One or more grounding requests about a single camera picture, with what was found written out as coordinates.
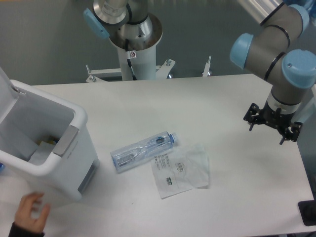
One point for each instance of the clear plastic water bottle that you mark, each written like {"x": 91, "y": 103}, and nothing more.
{"x": 138, "y": 153}

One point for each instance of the clear plastic bag with label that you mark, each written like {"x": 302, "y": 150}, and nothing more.
{"x": 181, "y": 169}

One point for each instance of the bare human hand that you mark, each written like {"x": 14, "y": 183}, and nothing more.
{"x": 23, "y": 216}

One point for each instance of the white plastic trash can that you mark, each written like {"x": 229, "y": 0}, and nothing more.
{"x": 71, "y": 164}

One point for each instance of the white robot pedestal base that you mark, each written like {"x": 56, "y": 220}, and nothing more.
{"x": 136, "y": 47}

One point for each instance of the trash inside can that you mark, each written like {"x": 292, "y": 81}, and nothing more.
{"x": 33, "y": 152}

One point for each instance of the white trash can lid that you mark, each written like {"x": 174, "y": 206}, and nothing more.
{"x": 9, "y": 95}

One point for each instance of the black sleeve forearm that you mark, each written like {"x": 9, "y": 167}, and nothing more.
{"x": 16, "y": 231}

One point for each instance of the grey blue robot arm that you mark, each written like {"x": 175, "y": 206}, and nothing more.
{"x": 290, "y": 73}

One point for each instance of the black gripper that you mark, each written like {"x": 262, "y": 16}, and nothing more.
{"x": 289, "y": 131}

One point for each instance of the black device at table edge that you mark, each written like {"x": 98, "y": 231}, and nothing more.
{"x": 308, "y": 212}

